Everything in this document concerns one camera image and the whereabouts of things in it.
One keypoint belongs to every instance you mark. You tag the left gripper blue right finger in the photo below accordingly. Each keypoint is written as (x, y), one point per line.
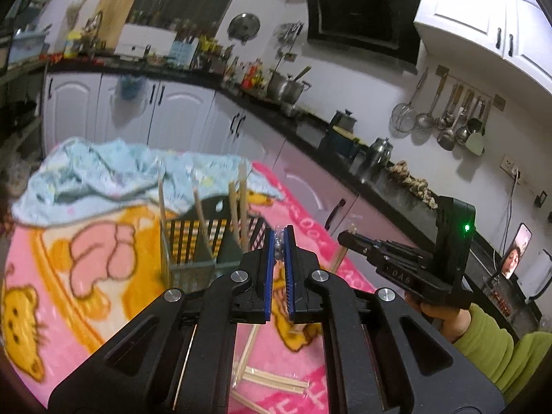
(292, 286)

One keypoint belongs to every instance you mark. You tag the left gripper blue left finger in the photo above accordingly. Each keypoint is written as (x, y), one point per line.
(267, 265)

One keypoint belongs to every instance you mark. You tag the wooden chopstick pair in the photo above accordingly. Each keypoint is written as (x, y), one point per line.
(279, 244)

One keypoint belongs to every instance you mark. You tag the green right sleeve forearm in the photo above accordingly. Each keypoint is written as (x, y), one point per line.
(508, 364)

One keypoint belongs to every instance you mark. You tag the person's right hand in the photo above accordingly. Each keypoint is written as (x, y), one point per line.
(455, 322)

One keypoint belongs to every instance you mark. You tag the dark green utensil basket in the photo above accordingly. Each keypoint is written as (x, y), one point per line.
(190, 268)

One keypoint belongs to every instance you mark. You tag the smartphone on stand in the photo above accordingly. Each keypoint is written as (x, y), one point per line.
(516, 251)

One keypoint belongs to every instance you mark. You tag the dark teal yellow rimmed container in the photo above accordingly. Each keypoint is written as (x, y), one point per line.
(342, 142)

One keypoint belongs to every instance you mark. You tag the garlic pile on counter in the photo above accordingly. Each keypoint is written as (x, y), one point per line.
(416, 186)

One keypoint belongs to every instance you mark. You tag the steel kettle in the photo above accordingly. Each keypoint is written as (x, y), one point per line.
(379, 153)

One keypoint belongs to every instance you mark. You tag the hanging light green spatula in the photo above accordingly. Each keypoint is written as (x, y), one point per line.
(475, 142)

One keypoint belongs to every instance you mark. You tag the steel stock pot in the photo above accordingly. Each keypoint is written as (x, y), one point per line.
(288, 89)

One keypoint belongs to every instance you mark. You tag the hanging steel ladle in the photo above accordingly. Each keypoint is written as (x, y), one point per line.
(425, 121)

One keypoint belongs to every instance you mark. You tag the red sauce bottle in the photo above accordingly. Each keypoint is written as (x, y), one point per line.
(253, 75)

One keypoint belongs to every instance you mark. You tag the white lower cabinets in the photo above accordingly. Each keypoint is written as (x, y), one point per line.
(193, 115)

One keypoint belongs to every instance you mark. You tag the pink cartoon blanket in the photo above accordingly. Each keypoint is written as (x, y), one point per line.
(67, 290)

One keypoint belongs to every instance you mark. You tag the light blue knife block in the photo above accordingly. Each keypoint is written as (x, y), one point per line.
(182, 53)

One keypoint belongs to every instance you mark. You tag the light blue patterned cloth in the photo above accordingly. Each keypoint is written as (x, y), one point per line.
(80, 180)

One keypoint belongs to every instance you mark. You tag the black range hood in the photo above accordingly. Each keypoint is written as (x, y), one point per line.
(382, 27)

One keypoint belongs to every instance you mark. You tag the white box on counter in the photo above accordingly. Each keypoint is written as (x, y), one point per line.
(136, 39)

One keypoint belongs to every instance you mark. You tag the white upper cabinet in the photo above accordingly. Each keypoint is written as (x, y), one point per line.
(504, 37)

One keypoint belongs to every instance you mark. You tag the wooden cutting board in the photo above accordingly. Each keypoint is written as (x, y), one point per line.
(114, 16)

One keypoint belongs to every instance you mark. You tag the light blue dish tray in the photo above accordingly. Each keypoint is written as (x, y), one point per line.
(26, 45)

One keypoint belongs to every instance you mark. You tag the hanging wire strainer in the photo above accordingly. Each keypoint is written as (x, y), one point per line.
(403, 114)

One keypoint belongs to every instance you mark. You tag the wall mounted steel lid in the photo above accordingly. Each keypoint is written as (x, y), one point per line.
(244, 27)

